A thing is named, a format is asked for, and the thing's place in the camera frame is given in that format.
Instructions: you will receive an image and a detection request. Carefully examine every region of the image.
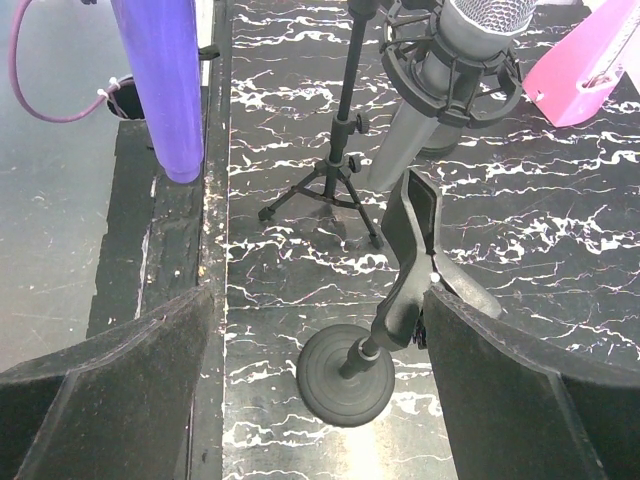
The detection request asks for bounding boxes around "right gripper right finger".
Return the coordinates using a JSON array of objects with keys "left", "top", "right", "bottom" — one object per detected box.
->
[{"left": 424, "top": 288, "right": 639, "bottom": 479}]

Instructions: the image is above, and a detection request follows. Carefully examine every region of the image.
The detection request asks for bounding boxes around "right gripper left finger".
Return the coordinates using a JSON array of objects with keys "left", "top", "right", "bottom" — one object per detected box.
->
[{"left": 1, "top": 286, "right": 214, "bottom": 479}]

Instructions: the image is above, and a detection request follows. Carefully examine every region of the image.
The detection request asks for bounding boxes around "purple microphone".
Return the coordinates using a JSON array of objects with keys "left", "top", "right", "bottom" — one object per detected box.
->
[{"left": 111, "top": 0, "right": 204, "bottom": 184}]

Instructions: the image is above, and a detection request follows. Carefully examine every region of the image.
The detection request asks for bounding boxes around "pink metronome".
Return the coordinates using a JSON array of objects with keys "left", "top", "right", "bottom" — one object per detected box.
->
[{"left": 523, "top": 0, "right": 639, "bottom": 127}]

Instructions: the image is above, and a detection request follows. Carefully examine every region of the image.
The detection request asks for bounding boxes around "black round-base stand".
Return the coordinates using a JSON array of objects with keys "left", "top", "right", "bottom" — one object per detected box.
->
[
  {"left": 296, "top": 168, "right": 502, "bottom": 428},
  {"left": 420, "top": 124, "right": 462, "bottom": 158}
]

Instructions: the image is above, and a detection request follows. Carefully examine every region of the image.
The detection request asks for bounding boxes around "silver microphone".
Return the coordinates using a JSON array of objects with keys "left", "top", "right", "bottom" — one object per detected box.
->
[{"left": 368, "top": 1, "right": 537, "bottom": 191}]

